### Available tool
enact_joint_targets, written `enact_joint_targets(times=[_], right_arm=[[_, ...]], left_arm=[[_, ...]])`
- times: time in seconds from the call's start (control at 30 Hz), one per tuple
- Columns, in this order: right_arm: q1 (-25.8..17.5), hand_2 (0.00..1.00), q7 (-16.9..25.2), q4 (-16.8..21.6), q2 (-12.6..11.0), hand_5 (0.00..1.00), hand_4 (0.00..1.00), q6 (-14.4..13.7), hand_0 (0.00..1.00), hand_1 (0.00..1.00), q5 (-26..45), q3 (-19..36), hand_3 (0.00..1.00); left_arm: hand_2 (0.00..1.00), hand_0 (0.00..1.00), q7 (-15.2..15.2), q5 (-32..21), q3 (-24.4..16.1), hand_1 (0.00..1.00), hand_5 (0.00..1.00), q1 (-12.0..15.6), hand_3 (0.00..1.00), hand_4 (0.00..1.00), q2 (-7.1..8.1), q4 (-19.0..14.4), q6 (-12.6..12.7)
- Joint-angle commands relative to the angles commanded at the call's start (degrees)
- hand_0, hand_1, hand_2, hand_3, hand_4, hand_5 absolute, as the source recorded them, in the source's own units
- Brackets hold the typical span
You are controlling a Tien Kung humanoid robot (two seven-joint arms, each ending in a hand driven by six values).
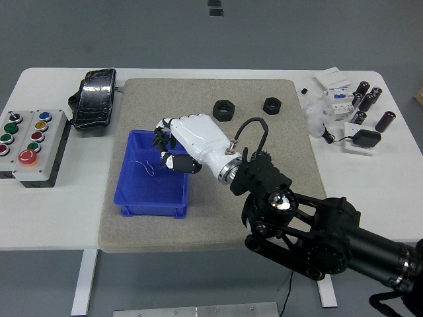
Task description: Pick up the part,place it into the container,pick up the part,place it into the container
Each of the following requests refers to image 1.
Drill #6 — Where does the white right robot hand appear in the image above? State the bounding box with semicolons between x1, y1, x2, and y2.
153;113;245;176

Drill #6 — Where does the black toothed gear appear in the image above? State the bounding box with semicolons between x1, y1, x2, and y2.
152;129;171;149

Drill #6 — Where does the large black hex nut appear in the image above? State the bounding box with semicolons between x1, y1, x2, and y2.
212;99;236;123

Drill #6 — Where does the blue plastic box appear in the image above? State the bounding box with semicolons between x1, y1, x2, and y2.
113;129;190;220

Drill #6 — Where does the small black hex nut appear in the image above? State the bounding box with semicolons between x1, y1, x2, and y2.
262;96;282;116

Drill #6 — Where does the grey emergency-stop button box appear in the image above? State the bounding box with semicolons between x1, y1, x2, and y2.
12;108;69;190

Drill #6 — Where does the grey-brown mat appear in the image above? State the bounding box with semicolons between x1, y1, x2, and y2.
98;78;328;254

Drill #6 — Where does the black tape-wrapped device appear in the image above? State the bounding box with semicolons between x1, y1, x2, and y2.
67;67;118;131

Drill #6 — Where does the clear plastic bag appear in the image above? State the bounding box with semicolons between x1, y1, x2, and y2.
302;100;335;138

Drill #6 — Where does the white blue circuit breaker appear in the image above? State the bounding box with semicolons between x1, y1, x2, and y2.
322;85;354;122

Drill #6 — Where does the white flat carton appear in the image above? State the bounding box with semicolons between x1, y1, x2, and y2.
313;67;352;90

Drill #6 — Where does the black power adapter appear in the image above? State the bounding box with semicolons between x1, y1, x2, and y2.
353;129;382;149

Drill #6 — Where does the white table leg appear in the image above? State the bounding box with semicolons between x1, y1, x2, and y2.
317;275;338;308
71;250;99;316

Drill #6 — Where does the white string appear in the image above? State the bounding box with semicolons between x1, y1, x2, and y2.
135;160;155;176

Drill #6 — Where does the black adapter cord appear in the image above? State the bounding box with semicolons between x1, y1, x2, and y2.
321;122;355;145

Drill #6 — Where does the thin black floor cable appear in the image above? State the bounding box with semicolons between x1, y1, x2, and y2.
282;270;295;317

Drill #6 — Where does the grey selector-switch button box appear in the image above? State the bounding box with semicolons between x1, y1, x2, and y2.
0;110;36;180

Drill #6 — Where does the black looped strap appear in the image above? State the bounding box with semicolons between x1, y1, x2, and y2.
368;289;423;317

